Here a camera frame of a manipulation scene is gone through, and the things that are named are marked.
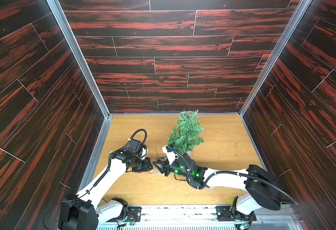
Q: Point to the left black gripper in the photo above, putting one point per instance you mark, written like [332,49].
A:
[147,165]

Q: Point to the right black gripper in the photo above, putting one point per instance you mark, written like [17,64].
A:
[166,167]

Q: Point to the small green christmas tree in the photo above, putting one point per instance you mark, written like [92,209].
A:
[185,135]

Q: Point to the white string lights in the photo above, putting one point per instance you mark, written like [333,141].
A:
[154,170]

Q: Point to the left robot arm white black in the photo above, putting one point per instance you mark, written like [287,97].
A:
[82,210]

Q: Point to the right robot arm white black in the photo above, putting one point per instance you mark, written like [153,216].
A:
[262,189]

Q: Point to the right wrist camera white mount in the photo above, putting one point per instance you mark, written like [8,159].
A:
[170,152]

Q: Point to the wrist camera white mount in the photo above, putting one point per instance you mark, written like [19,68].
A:
[143,152]
[170,152]

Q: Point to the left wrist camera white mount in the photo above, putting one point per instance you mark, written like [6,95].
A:
[143,152]

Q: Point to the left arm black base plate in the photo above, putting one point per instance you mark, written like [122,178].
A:
[129,214]

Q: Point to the aluminium front rail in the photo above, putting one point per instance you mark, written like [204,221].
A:
[202,217]

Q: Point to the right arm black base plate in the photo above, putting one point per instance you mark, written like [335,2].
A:
[227,213]

